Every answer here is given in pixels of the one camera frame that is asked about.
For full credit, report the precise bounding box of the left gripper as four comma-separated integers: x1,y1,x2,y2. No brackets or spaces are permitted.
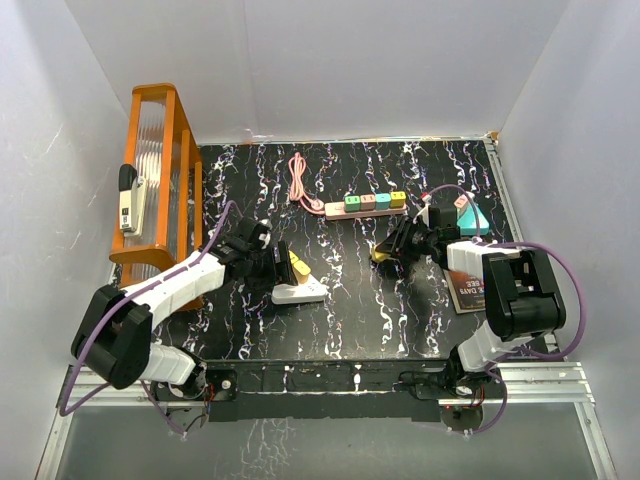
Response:
245,241,296,293

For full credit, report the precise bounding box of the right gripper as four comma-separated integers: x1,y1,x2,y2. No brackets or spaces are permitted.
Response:
377,216,437,262

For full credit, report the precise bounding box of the yellow plug adapter three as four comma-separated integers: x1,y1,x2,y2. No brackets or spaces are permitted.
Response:
292,259,311,284

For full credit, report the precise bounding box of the yellow plug adapter one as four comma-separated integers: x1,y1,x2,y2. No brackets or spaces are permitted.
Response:
371,249,391,263

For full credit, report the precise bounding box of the white triangular power strip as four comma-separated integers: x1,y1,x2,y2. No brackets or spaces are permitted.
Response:
271,274,328,305

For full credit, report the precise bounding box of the blue plug adapter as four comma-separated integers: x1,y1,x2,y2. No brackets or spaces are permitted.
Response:
375,193,391,211

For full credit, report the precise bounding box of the yellow plug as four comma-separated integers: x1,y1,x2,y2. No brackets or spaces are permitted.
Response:
390,191,406,209

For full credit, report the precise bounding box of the pink power strip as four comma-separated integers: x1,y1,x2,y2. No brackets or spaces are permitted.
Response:
324,202,408,220

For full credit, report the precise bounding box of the pink power cord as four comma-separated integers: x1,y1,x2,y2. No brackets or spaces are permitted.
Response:
288,152,326,216

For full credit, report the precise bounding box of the green plug adapter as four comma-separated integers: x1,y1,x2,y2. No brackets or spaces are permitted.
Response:
344,195,361,213

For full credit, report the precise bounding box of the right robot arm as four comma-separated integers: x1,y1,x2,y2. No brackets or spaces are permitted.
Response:
371,206,566,397

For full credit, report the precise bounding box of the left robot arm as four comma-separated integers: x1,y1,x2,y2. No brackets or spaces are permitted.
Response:
71,217,297,399

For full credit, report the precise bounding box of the teal triangular power strip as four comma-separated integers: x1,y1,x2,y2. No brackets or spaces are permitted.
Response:
457,206,490,237

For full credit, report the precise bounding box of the dark book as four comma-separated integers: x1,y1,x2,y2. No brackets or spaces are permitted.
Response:
444,270,485,314

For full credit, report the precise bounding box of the white black stapler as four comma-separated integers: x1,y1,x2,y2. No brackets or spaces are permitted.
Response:
118,164,147,237

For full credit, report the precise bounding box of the orange wooden rack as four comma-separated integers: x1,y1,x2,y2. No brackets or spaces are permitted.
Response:
109,83,204,288

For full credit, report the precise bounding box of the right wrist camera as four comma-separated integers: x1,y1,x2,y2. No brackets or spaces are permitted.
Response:
413,192,432,227

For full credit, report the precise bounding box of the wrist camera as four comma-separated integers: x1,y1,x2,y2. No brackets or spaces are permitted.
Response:
413,192,432,227
252,219,272,249

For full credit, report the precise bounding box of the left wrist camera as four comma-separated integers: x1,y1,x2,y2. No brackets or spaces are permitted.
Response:
252,219,272,249

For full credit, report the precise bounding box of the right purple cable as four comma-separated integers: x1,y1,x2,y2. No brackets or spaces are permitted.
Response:
422,183,594,435

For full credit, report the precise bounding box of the purple cable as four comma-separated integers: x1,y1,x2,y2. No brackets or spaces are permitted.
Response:
58,200,241,436
422,183,594,435

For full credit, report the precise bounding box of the aluminium frame rail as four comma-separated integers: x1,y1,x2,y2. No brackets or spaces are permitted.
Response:
59,360,594,432

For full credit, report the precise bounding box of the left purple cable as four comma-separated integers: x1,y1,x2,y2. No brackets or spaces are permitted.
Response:
58,200,241,436

